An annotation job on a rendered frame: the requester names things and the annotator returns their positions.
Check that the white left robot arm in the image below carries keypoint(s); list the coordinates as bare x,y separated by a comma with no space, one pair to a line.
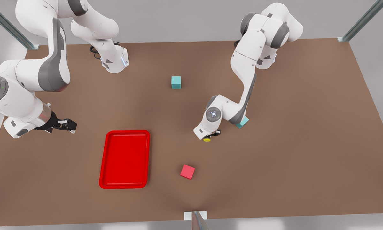
242,67

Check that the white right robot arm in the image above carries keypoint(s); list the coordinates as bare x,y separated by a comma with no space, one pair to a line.
25,76

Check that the teal cube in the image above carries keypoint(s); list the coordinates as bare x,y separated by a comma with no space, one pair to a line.
176,82
243,122

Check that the red cube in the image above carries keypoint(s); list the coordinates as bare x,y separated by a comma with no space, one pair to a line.
187,172

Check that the red rectangular tray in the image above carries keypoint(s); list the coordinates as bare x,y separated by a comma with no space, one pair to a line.
125,159

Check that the silver frame post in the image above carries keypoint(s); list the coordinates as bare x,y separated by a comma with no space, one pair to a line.
364,19
9,27
196,219

